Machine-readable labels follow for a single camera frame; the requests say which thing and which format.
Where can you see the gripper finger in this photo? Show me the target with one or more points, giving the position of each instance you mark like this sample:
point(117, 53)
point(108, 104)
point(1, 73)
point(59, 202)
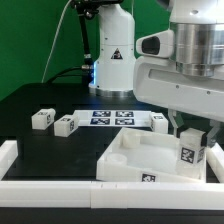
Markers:
point(212, 134)

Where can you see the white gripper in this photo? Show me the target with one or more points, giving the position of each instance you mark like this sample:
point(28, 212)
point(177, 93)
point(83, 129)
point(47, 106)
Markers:
point(157, 82)

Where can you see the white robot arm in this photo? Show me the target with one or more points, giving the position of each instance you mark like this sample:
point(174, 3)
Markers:
point(180, 69)

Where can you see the white base tag plate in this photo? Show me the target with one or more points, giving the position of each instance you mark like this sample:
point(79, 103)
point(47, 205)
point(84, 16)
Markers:
point(113, 118)

